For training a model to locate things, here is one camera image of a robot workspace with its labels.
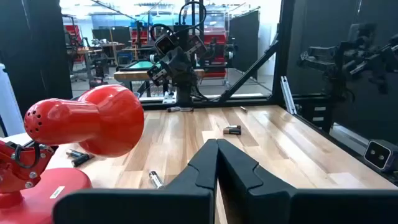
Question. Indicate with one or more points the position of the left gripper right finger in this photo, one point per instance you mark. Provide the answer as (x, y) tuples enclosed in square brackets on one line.
[(280, 205)]

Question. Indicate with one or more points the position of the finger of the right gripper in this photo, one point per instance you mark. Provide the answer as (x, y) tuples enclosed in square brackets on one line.
[(158, 74), (197, 46)]

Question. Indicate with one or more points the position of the black partition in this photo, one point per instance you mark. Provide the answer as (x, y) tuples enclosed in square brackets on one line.
[(245, 40)]

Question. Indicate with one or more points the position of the aluminium profile bar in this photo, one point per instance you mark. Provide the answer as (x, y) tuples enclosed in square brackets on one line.
[(287, 93)]

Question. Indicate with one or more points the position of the small battery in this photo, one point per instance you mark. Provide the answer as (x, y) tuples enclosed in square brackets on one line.
[(243, 109)]

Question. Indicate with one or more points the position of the black backdrop panel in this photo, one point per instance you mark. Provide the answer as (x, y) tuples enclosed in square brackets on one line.
[(40, 46), (317, 31)]

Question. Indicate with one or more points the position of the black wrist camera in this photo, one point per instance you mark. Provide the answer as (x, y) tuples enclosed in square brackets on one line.
[(164, 44)]

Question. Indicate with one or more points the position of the silver battery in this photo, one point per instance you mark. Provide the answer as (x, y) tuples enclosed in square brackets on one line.
[(155, 180), (234, 127)]

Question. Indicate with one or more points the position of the white object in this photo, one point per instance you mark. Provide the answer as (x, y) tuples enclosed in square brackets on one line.
[(7, 102)]

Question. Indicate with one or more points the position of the red desk lamp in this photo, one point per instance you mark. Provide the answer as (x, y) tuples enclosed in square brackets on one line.
[(109, 124)]

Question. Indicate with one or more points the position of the wooden table green mat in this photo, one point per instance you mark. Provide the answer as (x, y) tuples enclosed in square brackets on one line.
[(136, 74)]

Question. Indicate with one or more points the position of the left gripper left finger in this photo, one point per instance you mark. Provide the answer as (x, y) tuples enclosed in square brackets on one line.
[(174, 205)]

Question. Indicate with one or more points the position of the black drawer unit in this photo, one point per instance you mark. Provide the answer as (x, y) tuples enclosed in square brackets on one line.
[(317, 115)]

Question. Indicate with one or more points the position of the red shelf cart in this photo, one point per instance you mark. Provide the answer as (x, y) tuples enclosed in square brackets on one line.
[(216, 40), (73, 32)]

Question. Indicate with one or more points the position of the black box camera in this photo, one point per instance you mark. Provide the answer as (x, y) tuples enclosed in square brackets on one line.
[(381, 155)]

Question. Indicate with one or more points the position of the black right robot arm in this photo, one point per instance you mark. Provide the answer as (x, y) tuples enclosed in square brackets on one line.
[(184, 93)]

